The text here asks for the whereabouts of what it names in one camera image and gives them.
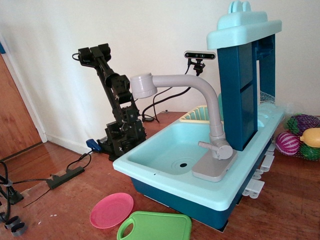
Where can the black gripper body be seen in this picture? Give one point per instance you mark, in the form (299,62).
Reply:
(130,126)

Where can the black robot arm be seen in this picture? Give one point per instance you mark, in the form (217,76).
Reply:
(116,87)

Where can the teal toy sink unit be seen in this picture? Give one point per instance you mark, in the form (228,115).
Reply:
(161,167)

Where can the yellow dish rack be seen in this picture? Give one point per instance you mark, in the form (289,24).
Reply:
(197,115)

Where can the pink plastic plate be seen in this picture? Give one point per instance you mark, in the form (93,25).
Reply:
(111,210)

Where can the black power strip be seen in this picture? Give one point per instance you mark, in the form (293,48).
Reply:
(57,181)

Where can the grey toy faucet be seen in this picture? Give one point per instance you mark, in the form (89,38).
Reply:
(220,156)

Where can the green plastic cutting board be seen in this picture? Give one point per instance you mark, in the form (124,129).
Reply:
(146,225)

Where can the wooden door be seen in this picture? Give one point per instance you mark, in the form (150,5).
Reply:
(17,129)

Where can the white plastic clips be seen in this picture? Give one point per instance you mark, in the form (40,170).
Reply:
(255,184)

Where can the purple striped toy vegetable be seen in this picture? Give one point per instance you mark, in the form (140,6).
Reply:
(287,143)

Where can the netted toy vegetables bag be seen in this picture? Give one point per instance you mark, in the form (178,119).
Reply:
(297,124)

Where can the yellow toy lemon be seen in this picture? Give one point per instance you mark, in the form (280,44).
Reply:
(311,137)

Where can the grey depth camera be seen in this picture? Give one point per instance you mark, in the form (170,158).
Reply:
(203,55)

